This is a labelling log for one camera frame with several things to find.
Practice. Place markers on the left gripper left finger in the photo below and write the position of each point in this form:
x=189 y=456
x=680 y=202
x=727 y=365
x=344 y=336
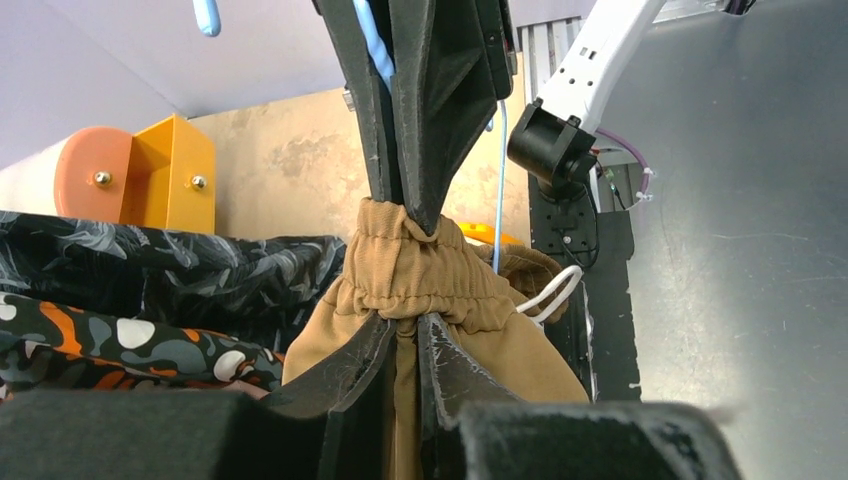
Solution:
x=328 y=423

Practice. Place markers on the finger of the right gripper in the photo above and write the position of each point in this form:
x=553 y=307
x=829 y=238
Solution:
x=453 y=63

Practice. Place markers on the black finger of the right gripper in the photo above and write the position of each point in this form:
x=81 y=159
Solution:
x=361 y=36

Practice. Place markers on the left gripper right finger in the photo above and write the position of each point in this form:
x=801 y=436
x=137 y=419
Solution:
x=472 y=427

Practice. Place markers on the light blue wire hanger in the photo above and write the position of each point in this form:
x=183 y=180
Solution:
x=425 y=79

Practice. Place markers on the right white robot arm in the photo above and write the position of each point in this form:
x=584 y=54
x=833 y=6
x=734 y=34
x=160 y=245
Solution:
x=554 y=135

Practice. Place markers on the dark grey patterned shorts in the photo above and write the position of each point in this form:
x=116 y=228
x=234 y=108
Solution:
x=260 y=291

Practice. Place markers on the orange black patterned shorts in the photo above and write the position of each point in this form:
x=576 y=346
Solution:
x=49 y=345

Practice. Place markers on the yellow bin with items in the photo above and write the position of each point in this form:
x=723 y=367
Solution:
x=482 y=234

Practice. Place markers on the cream orange drawer box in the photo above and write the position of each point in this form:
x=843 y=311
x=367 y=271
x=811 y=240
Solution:
x=161 y=177

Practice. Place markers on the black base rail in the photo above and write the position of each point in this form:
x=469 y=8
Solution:
x=596 y=335

